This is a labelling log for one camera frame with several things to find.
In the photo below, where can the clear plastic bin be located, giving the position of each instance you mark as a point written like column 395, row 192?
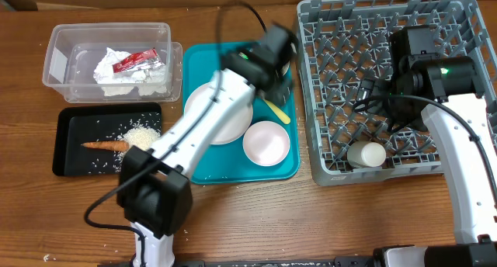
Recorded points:
column 74, row 51

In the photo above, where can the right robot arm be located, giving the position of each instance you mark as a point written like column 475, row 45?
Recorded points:
column 446, row 97

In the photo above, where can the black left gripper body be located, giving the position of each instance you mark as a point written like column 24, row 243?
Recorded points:
column 279, row 91

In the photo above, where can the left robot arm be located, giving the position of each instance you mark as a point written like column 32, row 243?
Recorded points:
column 154, row 185

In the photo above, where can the white bowl with food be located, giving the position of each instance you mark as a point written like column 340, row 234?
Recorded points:
column 285, row 68

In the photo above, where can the pile of white rice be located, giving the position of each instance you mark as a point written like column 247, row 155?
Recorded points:
column 141, row 133

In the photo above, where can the black plastic tray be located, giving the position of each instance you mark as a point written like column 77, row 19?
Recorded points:
column 79, row 125

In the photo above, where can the large white plate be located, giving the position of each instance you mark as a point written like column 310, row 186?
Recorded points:
column 234, row 128

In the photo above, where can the grey dishwasher rack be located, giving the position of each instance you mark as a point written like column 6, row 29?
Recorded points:
column 346, row 41

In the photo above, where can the teal serving tray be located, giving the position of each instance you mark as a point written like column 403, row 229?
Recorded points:
column 228, row 163

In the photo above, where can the white napkin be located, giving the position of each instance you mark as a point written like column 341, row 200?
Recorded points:
column 149, row 77

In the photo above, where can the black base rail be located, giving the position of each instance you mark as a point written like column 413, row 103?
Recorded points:
column 272, row 262

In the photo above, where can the yellow plastic spoon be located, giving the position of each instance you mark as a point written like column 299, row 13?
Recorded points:
column 280, row 114

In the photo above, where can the red foil wrapper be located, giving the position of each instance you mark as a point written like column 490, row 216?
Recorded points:
column 145, row 60

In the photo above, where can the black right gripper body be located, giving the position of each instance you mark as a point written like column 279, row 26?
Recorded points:
column 387, row 107

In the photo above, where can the white plastic cup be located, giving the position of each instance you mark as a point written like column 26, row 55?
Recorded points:
column 363, row 154

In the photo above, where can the orange carrot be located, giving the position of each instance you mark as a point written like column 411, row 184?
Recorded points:
column 117, row 145

